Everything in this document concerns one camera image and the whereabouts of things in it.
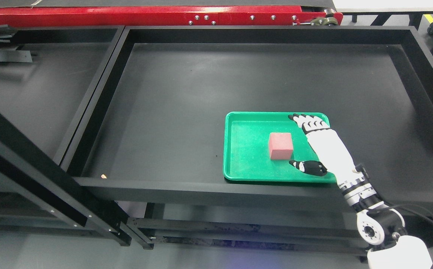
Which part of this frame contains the green plastic tray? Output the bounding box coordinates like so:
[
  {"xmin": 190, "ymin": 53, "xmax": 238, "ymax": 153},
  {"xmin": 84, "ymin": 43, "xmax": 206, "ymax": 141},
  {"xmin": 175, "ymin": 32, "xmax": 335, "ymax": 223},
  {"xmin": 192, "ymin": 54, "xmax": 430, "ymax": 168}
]
[{"xmin": 222, "ymin": 112, "xmax": 336, "ymax": 184}]

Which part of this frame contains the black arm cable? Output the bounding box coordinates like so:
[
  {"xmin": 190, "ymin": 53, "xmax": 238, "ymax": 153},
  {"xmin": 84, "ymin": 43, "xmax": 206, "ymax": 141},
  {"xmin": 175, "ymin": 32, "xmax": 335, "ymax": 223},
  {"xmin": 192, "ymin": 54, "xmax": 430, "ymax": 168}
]
[{"xmin": 383, "ymin": 204, "xmax": 433, "ymax": 258}]

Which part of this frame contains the red metal beam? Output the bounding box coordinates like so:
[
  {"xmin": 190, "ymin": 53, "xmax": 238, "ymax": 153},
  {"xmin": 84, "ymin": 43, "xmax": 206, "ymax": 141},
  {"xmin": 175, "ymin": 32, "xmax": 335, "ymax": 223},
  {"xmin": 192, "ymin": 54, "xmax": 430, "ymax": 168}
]
[{"xmin": 0, "ymin": 5, "xmax": 343, "ymax": 27}]

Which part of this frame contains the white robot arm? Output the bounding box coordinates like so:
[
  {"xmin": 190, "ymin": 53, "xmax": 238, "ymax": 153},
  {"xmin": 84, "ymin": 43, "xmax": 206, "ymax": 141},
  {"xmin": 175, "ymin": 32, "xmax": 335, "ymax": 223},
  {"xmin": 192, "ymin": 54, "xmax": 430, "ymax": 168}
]
[{"xmin": 335, "ymin": 167, "xmax": 433, "ymax": 269}]

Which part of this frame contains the pink foam block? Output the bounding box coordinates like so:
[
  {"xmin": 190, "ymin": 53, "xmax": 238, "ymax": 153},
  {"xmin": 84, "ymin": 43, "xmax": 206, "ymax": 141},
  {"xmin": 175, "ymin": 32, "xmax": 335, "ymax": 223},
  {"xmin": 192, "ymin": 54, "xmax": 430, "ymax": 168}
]
[{"xmin": 268, "ymin": 132, "xmax": 294, "ymax": 160}]

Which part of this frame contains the black metal shelf right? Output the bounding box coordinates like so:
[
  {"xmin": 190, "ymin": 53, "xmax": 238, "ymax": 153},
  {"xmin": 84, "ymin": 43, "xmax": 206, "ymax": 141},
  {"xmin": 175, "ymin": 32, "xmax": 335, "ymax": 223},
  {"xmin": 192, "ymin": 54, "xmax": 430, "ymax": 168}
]
[{"xmin": 61, "ymin": 26, "xmax": 433, "ymax": 240}]

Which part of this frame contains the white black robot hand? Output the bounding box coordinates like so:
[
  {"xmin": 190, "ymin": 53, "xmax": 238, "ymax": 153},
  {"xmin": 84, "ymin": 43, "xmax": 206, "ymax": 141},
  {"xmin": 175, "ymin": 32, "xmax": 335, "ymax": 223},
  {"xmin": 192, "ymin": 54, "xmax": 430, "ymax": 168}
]
[{"xmin": 288, "ymin": 114, "xmax": 362, "ymax": 186}]

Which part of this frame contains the black metal shelf left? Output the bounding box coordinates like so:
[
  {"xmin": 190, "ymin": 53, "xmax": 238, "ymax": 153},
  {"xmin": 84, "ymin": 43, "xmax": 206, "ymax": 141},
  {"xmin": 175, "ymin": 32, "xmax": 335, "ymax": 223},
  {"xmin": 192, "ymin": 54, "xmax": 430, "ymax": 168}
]
[{"xmin": 0, "ymin": 26, "xmax": 136, "ymax": 246}]

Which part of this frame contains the black metal shelf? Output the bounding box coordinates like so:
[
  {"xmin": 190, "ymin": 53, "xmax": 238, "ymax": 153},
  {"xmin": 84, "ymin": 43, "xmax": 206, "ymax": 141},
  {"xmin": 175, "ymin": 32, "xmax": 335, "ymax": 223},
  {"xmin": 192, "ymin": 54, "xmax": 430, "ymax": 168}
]
[
  {"xmin": 61, "ymin": 26, "xmax": 433, "ymax": 240},
  {"xmin": 0, "ymin": 26, "xmax": 136, "ymax": 246}
]

